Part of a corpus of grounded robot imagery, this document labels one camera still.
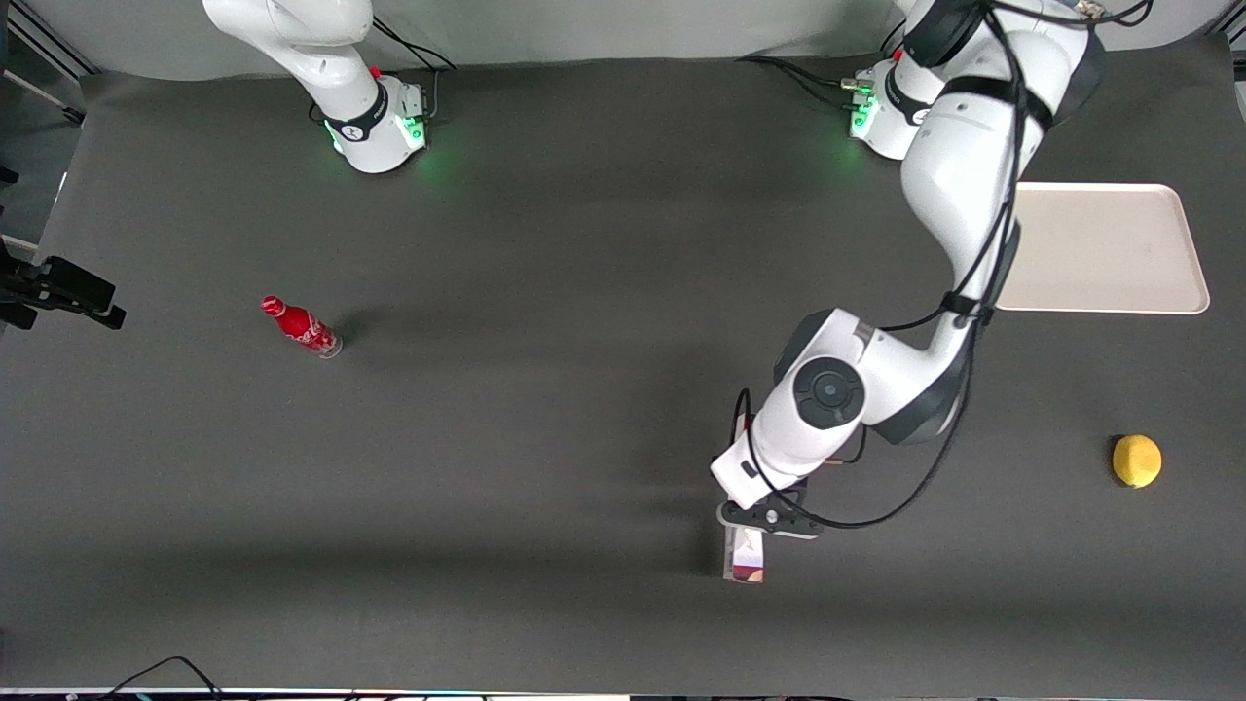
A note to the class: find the red plaid cookie box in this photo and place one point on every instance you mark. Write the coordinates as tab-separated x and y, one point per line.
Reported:
748	560

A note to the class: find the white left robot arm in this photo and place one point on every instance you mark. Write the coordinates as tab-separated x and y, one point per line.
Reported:
964	166

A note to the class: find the beige rectangular tray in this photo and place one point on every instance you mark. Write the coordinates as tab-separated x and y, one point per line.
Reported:
1100	253

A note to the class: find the yellow lemon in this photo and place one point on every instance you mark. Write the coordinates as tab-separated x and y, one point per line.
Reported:
1137	461

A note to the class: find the red cola bottle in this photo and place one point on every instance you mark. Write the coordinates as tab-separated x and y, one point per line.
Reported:
300	326

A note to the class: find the black clamp mount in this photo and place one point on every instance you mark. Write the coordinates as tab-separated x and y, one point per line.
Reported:
68	285

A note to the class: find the aluminium frame rail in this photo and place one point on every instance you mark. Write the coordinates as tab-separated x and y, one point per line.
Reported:
49	44

